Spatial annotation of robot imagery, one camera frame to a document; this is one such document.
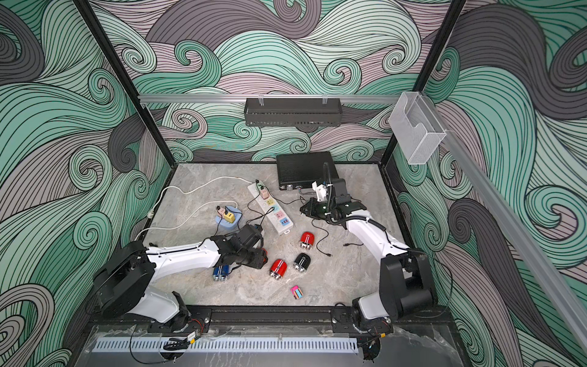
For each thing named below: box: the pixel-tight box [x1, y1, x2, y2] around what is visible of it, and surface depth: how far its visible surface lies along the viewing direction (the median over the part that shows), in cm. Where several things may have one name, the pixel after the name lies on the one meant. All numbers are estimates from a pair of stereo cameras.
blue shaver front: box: [212, 264, 231, 282], surface depth 83 cm
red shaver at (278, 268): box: [269, 259, 288, 280], surface depth 84 cm
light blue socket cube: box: [215, 205, 243, 231], surface depth 97 cm
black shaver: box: [293, 252, 312, 273], surface depth 85 cm
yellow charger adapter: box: [223, 211, 236, 224], surface depth 94 cm
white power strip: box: [247, 181, 295, 236], surface depth 102 cm
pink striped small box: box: [290, 285, 305, 300], surface depth 78 cm
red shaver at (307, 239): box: [298, 230, 315, 251], surface depth 91 cm
